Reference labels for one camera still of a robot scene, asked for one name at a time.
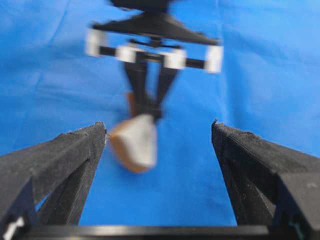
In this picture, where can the blue table cloth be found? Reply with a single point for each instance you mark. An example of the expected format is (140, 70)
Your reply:
(269, 85)

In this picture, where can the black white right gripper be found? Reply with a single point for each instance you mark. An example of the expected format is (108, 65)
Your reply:
(156, 23)

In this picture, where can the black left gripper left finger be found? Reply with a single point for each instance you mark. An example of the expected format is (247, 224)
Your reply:
(48, 183)

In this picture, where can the grey and orange sponge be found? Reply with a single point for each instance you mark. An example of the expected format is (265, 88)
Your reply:
(134, 140)

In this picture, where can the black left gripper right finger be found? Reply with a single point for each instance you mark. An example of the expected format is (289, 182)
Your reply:
(267, 183)

